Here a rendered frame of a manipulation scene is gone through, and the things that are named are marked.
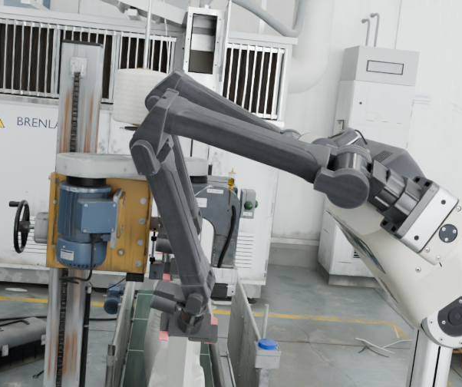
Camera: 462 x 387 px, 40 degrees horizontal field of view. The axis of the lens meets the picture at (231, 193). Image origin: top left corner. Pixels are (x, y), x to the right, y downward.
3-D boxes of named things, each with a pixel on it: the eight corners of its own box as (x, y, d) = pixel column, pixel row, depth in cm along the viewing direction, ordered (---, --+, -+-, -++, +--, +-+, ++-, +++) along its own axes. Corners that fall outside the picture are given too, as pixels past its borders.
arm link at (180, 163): (162, 94, 166) (168, 86, 176) (141, 99, 166) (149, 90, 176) (202, 239, 181) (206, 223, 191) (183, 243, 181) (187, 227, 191)
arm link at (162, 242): (196, 227, 180) (200, 215, 188) (157, 220, 180) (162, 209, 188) (192, 263, 184) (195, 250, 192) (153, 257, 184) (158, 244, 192)
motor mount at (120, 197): (118, 250, 187) (122, 196, 184) (96, 249, 186) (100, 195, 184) (125, 229, 215) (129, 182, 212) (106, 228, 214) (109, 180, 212)
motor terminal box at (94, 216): (115, 241, 183) (117, 201, 181) (80, 242, 178) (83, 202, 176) (105, 234, 190) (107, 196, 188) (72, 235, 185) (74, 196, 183)
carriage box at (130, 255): (145, 275, 209) (153, 181, 204) (41, 268, 205) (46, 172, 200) (148, 255, 233) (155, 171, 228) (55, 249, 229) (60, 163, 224)
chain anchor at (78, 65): (84, 77, 200) (85, 57, 199) (68, 76, 200) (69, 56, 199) (85, 77, 203) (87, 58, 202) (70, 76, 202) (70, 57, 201)
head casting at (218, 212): (235, 269, 212) (243, 182, 207) (161, 263, 209) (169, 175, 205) (227, 246, 241) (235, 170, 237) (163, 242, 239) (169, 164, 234)
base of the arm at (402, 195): (422, 179, 120) (384, 229, 121) (390, 154, 119) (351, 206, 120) (440, 186, 112) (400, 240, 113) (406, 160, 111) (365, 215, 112)
